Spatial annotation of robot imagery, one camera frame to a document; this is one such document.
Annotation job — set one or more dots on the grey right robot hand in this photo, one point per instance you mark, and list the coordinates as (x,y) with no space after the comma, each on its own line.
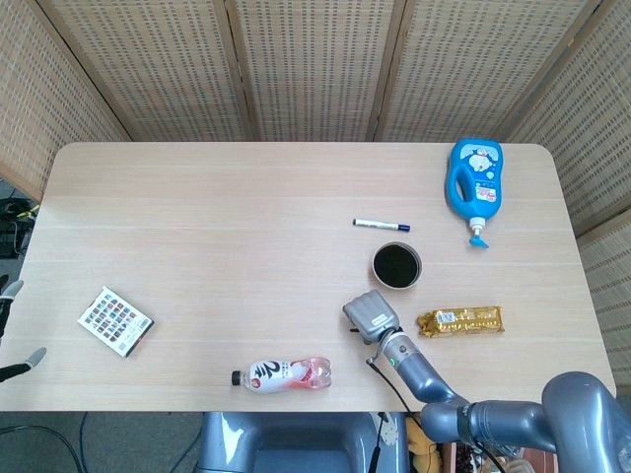
(371,315)

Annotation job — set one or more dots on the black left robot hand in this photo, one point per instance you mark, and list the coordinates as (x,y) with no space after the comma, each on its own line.
(35,356)

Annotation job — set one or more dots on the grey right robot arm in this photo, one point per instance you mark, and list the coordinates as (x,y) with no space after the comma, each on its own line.
(493,419)

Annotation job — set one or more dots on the black-interior white cup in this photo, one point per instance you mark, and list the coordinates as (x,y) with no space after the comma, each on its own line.
(397,267)

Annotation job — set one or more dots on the yellow cloth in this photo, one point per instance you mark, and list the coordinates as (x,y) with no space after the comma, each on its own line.
(425,443)

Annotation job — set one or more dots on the printed card box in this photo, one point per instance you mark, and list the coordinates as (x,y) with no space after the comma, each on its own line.
(114,321)

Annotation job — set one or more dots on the white marker pen blue cap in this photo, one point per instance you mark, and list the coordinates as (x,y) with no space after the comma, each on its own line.
(379,224)

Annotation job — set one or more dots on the gold foil snack package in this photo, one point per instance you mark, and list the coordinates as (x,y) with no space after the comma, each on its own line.
(463,321)

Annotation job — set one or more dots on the clear drink bottle pink label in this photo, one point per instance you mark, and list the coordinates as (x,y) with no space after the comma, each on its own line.
(276,375)

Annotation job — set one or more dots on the black equipment on floor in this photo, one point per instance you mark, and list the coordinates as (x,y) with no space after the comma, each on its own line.
(12,231)

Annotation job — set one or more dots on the grey robot torso base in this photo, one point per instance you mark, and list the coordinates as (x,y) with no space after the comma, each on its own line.
(296,443)

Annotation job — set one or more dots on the blue detergent pump bottle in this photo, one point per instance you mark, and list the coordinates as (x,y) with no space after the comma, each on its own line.
(480,172)

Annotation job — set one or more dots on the woven wooden folding screen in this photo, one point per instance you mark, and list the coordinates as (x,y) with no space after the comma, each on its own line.
(315,69)

